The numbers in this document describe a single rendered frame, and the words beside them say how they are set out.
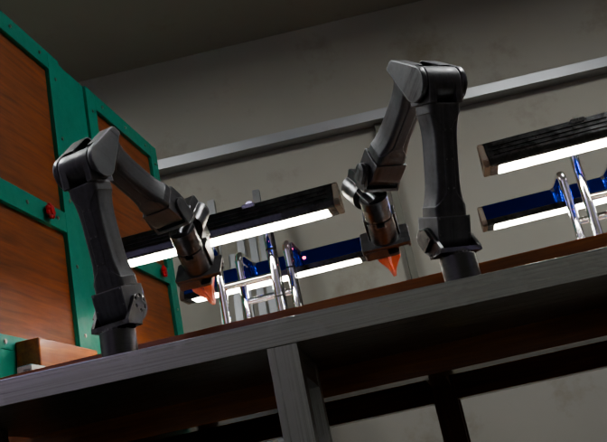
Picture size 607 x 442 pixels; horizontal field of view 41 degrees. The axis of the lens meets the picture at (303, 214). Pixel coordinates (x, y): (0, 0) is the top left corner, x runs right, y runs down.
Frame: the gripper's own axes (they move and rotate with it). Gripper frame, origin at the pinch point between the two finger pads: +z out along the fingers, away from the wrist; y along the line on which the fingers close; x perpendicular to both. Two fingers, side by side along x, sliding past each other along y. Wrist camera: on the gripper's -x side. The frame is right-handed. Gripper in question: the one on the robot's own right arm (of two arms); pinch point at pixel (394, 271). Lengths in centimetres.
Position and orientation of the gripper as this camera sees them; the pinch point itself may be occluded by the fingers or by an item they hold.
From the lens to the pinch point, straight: 173.6
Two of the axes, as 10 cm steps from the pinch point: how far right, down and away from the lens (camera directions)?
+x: 0.2, 5.4, -8.4
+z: 2.8, 8.0, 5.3
